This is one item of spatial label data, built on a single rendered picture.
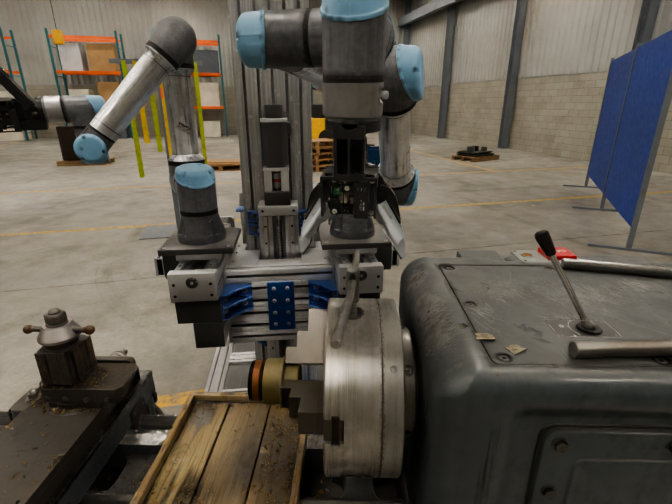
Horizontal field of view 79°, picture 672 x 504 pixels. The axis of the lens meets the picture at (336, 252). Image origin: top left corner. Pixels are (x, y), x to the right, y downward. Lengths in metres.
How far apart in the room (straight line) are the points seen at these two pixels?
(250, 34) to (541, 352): 0.59
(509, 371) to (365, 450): 0.25
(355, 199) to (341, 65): 0.15
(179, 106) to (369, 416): 1.10
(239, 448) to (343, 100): 0.74
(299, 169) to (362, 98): 0.97
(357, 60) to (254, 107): 0.96
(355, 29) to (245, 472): 0.80
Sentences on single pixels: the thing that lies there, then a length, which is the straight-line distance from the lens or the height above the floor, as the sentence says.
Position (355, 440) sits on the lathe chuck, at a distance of 0.68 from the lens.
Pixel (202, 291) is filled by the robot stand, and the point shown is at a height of 1.06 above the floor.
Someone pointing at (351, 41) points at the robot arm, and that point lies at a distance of 0.50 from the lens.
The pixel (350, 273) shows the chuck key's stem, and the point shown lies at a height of 1.32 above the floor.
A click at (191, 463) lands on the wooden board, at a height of 0.89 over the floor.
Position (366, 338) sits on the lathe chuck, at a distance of 0.67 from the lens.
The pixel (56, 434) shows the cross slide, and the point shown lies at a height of 0.97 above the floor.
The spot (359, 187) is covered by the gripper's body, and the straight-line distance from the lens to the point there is 0.51.
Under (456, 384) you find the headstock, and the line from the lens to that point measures 0.57.
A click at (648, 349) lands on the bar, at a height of 1.27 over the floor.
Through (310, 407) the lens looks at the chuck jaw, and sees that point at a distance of 0.69.
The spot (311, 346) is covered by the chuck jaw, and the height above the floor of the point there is 1.14.
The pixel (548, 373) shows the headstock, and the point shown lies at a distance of 0.60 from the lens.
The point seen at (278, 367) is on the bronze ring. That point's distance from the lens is 0.78.
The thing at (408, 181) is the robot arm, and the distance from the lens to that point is 1.24.
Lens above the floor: 1.57
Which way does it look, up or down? 20 degrees down
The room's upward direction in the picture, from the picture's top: straight up
